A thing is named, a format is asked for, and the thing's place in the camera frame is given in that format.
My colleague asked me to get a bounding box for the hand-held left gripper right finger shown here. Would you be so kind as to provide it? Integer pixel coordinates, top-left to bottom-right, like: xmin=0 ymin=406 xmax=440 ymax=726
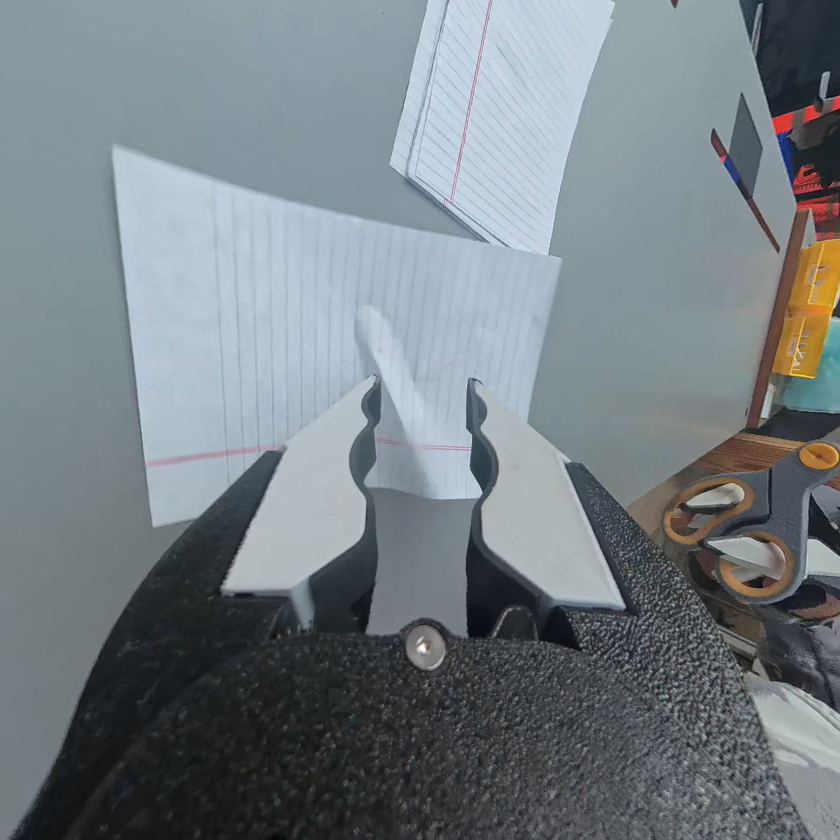
xmin=465 ymin=377 xmax=627 ymax=637

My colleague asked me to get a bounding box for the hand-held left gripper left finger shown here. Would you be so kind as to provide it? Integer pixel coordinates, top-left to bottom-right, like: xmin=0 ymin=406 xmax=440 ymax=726
xmin=220 ymin=374 xmax=383 ymax=636

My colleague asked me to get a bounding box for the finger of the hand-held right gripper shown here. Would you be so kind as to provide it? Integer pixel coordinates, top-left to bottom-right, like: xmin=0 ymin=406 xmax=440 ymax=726
xmin=709 ymin=535 xmax=840 ymax=581
xmin=682 ymin=487 xmax=748 ymax=514

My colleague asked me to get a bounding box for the grey scissors orange pivot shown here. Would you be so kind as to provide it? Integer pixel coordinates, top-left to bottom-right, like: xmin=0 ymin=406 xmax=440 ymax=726
xmin=661 ymin=441 xmax=840 ymax=605

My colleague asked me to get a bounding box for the white lined paper sheet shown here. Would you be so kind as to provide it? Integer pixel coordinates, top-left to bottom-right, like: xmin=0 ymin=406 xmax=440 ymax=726
xmin=112 ymin=143 xmax=563 ymax=529

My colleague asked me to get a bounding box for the grey desk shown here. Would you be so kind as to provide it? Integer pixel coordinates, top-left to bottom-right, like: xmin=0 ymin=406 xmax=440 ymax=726
xmin=0 ymin=0 xmax=818 ymax=840

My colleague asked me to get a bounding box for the teal plastic bag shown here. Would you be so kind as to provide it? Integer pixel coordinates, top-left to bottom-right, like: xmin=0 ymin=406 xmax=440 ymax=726
xmin=784 ymin=315 xmax=840 ymax=414

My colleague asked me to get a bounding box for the yellow parts bin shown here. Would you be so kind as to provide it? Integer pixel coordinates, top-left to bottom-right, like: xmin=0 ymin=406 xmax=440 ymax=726
xmin=771 ymin=315 xmax=833 ymax=379
xmin=791 ymin=241 xmax=840 ymax=322

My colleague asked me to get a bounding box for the wood-edged side table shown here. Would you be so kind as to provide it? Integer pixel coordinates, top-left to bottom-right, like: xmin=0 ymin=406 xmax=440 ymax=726
xmin=747 ymin=209 xmax=818 ymax=431

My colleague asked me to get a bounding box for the stack of lined paper sheets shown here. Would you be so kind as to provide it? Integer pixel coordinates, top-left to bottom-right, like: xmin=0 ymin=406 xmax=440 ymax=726
xmin=390 ymin=0 xmax=616 ymax=256

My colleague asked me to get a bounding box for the dark desk cable cover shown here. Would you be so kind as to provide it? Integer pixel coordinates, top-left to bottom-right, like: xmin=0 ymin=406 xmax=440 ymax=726
xmin=727 ymin=93 xmax=764 ymax=199

